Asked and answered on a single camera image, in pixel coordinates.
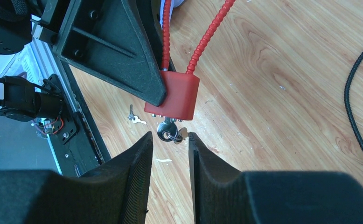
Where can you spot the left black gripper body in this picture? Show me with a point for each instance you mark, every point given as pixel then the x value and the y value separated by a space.
pixel 52 27

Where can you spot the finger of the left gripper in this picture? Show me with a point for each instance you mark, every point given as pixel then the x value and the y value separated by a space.
pixel 106 39
pixel 150 16

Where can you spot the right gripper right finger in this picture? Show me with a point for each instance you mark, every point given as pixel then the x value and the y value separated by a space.
pixel 222 194

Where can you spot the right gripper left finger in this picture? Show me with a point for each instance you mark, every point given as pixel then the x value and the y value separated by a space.
pixel 113 193

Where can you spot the brass padlock keys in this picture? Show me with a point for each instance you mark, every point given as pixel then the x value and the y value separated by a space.
pixel 134 118

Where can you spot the red lock keys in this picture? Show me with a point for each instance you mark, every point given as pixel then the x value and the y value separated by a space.
pixel 168 131

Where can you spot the red cable lock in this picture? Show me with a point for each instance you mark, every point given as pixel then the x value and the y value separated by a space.
pixel 182 88

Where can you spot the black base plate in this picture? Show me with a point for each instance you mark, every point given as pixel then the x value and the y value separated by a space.
pixel 77 146

